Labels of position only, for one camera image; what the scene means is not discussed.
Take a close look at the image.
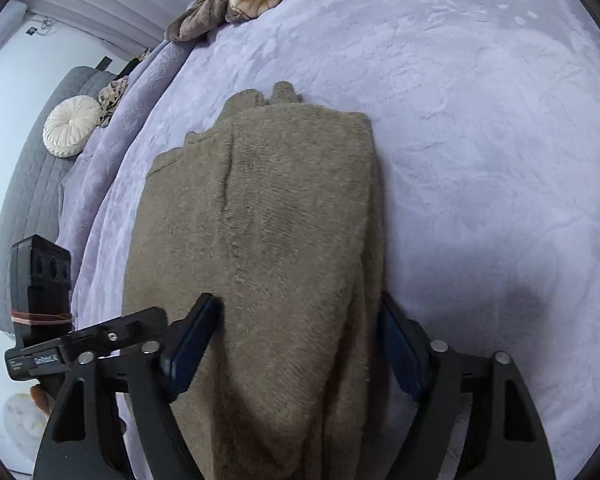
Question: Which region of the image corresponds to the person's left hand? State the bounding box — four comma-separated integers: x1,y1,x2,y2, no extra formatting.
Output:
30,384,52,417

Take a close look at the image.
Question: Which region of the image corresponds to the grey-brown fleece garment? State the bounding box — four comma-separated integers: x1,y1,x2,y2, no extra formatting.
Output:
165,0,293,43

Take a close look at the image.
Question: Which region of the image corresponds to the wall socket with cable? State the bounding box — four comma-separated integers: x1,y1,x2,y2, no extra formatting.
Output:
26,17,56,37

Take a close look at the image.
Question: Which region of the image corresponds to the round white pleated pillow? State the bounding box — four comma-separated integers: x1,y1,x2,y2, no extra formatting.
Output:
42,95,103,158

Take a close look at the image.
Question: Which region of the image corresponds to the grey quilted headboard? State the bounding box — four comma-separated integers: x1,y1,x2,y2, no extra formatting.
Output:
0,65,118,333

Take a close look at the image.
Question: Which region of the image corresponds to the lavender embossed quilt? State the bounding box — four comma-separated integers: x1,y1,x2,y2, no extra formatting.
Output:
55,37,201,321

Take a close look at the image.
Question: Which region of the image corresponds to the lavender plush bed sheet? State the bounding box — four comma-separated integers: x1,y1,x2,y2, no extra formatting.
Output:
70,0,600,480

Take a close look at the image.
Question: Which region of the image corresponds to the brown fuzzy sweater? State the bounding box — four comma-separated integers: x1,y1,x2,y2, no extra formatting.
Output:
121,81,393,480

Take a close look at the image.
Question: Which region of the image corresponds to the crumpled beige cloth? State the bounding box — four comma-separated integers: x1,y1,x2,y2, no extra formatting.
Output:
97,75,131,128

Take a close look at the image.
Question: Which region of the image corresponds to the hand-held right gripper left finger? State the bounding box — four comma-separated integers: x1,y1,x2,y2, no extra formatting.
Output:
32,294,223,480

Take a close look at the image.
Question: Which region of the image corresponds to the pale grey curtain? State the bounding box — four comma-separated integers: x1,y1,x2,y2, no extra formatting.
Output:
17,0,241,61

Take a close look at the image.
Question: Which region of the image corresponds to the black item behind bed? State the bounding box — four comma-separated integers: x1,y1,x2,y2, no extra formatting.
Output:
96,49,152,78

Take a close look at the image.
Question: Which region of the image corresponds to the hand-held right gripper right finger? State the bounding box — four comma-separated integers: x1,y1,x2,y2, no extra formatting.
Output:
380,291,556,480

